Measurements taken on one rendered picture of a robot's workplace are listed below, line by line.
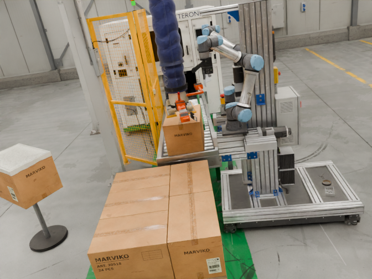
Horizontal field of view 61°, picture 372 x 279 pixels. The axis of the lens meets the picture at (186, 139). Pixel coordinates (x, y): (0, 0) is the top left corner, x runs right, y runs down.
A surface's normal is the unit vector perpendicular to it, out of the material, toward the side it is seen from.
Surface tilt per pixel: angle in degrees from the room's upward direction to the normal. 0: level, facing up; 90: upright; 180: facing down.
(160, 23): 79
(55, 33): 90
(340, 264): 0
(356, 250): 0
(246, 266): 0
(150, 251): 90
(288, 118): 90
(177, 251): 90
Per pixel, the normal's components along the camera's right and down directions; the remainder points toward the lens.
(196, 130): -0.04, 0.41
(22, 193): 0.81, 0.12
